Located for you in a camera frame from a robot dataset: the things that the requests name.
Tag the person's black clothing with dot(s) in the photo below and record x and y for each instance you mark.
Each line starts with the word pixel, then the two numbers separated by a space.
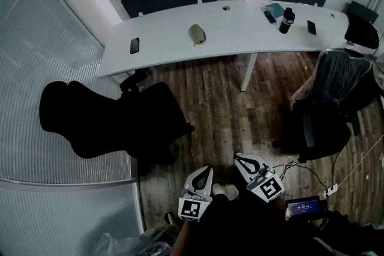
pixel 240 233

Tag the white desk leg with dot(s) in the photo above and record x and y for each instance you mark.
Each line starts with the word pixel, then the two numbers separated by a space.
pixel 248 73

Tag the black office chair with jacket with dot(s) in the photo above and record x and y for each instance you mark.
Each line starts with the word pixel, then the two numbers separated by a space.
pixel 324 132

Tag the person's left forearm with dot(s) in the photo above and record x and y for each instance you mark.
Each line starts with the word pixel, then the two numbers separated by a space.
pixel 183 238

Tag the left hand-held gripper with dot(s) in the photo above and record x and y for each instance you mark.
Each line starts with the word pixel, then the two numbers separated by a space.
pixel 189 208

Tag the olive glasses case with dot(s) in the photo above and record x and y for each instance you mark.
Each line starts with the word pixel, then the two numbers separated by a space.
pixel 197 33

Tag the teal notebook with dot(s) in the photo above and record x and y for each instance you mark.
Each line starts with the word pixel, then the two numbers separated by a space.
pixel 276 8

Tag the black smartphone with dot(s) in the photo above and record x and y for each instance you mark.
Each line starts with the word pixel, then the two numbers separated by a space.
pixel 311 27
pixel 270 17
pixel 134 45

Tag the black water bottle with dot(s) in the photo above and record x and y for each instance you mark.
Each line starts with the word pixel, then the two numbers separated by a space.
pixel 286 22

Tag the person's right forearm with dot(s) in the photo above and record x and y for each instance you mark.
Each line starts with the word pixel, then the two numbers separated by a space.
pixel 279 205

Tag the person's light shoe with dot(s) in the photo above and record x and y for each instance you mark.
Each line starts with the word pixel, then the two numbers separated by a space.
pixel 223 189

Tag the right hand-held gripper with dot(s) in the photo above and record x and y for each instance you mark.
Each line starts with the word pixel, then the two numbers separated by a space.
pixel 268 187

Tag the black chair backrest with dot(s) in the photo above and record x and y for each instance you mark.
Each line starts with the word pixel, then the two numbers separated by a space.
pixel 361 33

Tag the white power strip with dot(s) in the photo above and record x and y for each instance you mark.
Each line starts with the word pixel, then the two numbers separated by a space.
pixel 331 190

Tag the clear plastic bag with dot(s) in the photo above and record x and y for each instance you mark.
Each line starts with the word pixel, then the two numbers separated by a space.
pixel 141 242

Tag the wrist-mounted screen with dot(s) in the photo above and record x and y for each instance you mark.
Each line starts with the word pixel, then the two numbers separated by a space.
pixel 303 207

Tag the short dark desk divider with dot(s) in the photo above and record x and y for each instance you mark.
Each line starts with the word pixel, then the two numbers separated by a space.
pixel 361 10

